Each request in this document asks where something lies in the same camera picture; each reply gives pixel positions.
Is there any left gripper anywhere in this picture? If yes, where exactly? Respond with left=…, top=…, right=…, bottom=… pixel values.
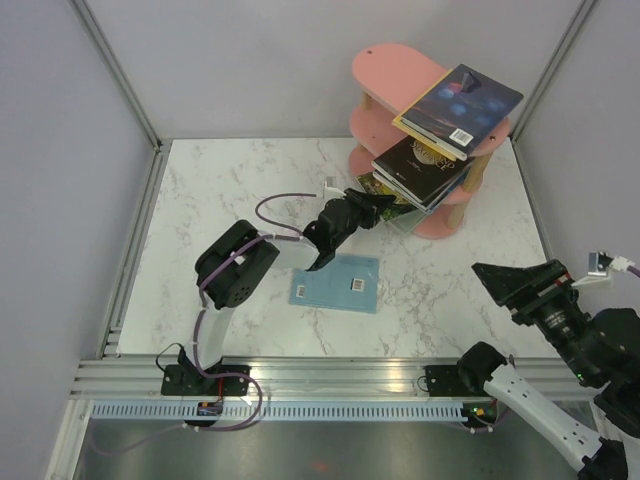
left=332, top=186, right=395, bottom=247

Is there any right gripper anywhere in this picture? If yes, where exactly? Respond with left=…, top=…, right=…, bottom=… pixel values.
left=471, top=254, right=599, bottom=380

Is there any green forest cover book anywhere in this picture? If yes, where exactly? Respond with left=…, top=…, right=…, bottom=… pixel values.
left=356, top=172, right=416, bottom=221

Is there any grey cover book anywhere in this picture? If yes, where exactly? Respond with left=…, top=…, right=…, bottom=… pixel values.
left=389, top=210, right=428, bottom=234

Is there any blue Wuthering Heights book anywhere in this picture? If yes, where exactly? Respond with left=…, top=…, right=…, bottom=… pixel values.
left=372, top=167, right=474, bottom=210

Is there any black Moon and Sixpence book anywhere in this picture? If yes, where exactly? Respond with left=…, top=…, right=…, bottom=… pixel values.
left=372, top=136, right=470, bottom=185

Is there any light blue thin book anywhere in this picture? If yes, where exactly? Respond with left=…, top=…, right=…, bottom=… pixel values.
left=289, top=255, right=379, bottom=314

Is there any teal ocean cover book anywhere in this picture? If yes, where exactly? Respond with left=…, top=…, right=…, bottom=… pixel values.
left=399, top=172, right=468, bottom=214

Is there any yellow cover book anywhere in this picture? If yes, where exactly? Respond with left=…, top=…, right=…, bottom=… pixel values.
left=392, top=69, right=473, bottom=161

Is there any dark blue Robinson Crusoe book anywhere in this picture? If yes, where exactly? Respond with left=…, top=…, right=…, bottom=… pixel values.
left=401, top=62, right=525, bottom=160

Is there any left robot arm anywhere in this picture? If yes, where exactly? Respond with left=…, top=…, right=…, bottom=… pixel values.
left=159, top=187, right=395, bottom=399

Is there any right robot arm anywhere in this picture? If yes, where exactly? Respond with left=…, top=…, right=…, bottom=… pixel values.
left=417, top=252, right=639, bottom=479

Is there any pink three-tier shelf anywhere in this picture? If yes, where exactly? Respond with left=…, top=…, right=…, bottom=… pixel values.
left=349, top=43, right=510, bottom=240

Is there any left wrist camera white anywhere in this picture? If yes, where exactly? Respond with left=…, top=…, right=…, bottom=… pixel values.
left=323, top=176, right=344, bottom=202

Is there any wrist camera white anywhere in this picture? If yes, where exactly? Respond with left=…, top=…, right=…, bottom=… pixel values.
left=323, top=176, right=344, bottom=202
left=573, top=251, right=639, bottom=291

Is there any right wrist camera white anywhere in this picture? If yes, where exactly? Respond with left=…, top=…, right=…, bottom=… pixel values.
left=573, top=251, right=639, bottom=291

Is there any left aluminium corner post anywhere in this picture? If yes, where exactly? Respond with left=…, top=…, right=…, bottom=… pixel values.
left=68, top=0, right=164, bottom=154

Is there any aluminium corner post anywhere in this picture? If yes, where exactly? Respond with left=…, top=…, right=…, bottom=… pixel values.
left=509, top=0, right=601, bottom=144
left=68, top=0, right=164, bottom=154

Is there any aluminium rail frame front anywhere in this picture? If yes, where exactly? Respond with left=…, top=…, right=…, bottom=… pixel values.
left=67, top=357, right=615, bottom=401

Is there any right aluminium corner post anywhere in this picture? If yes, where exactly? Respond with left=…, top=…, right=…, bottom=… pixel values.
left=509, top=0, right=601, bottom=144

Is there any white slotted cable duct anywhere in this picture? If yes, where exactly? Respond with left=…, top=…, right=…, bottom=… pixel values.
left=91, top=400, right=467, bottom=422

